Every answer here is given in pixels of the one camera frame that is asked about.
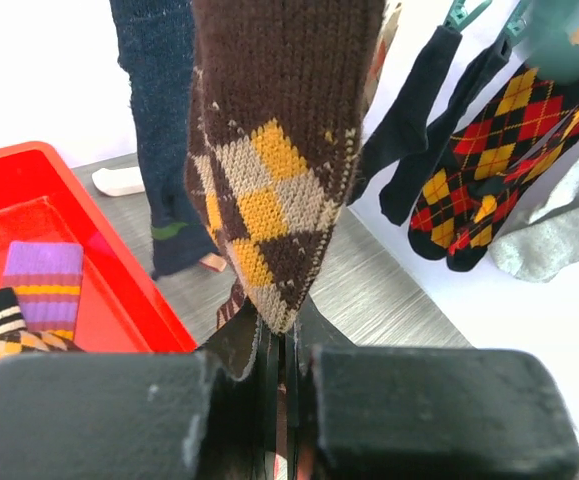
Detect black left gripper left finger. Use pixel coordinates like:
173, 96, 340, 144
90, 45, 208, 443
0, 307, 279, 479

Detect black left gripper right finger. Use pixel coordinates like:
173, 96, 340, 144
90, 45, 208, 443
286, 301, 579, 479

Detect purple striped sock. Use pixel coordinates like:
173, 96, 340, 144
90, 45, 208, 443
3, 241, 84, 340

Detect brown yellow argyle sock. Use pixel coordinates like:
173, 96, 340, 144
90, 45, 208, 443
0, 330, 82, 359
185, 1, 385, 333

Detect dark navy hanging sock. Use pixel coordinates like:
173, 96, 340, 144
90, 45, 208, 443
379, 34, 512, 225
347, 26, 462, 204

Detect black red argyle sock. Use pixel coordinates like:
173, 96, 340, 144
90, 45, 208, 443
408, 66, 571, 260
446, 77, 579, 273

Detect white stand base foot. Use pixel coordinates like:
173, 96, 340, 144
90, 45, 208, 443
91, 166, 145, 197

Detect grey sock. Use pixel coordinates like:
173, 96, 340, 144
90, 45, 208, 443
489, 158, 579, 283

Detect red plastic bin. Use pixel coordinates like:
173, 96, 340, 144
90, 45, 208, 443
0, 142, 196, 353

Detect beige orange argyle sock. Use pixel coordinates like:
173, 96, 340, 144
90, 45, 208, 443
363, 1, 402, 113

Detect teal clothespin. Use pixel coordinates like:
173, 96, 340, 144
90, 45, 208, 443
500, 0, 533, 46
443, 0, 492, 32

